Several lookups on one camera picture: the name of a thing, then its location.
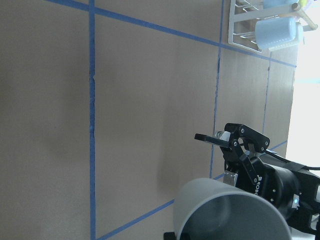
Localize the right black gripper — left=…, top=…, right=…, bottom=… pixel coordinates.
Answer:
left=194, top=123, right=320, bottom=235

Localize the grey plastic cup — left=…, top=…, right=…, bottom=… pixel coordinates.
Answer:
left=173, top=178, right=292, bottom=240

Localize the light blue cup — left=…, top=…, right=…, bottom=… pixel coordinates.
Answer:
left=262, top=0, right=299, bottom=9
left=254, top=17, right=297, bottom=50

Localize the light blue cup front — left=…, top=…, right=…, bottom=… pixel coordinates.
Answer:
left=262, top=0, right=299, bottom=9

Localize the yellow plastic cup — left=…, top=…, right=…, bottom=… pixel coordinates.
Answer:
left=298, top=0, right=309, bottom=8

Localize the white wire cup rack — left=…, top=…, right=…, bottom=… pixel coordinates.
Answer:
left=227, top=0, right=319, bottom=53

